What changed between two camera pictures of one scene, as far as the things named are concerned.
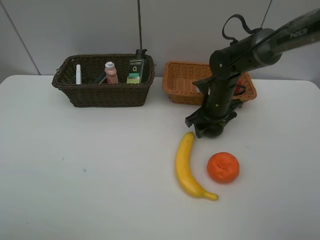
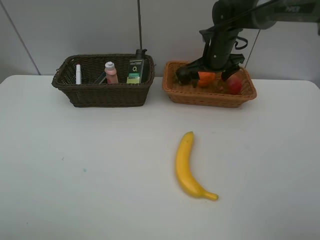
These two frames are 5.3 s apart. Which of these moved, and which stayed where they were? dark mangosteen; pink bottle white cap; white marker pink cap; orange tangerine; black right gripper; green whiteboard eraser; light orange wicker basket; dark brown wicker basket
Moved: dark mangosteen; orange tangerine; black right gripper
Stayed: light orange wicker basket; dark brown wicker basket; white marker pink cap; pink bottle white cap; green whiteboard eraser
